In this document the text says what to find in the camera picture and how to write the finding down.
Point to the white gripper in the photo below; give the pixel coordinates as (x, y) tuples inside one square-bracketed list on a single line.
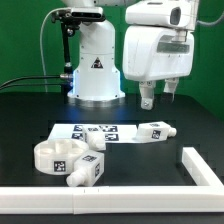
[(151, 53)]

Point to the white round stool seat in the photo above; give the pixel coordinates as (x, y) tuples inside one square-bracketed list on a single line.
[(57, 156)]

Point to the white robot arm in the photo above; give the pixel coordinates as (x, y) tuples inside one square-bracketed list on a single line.
[(96, 81)]

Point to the white marker sheet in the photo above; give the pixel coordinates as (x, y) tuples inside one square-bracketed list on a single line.
[(114, 133)]

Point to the white L-shaped fence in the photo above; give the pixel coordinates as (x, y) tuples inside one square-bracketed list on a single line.
[(206, 195)]

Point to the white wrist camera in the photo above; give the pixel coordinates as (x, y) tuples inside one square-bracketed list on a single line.
[(176, 14)]

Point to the black camera on stand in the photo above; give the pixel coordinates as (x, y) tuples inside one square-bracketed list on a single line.
[(70, 20)]

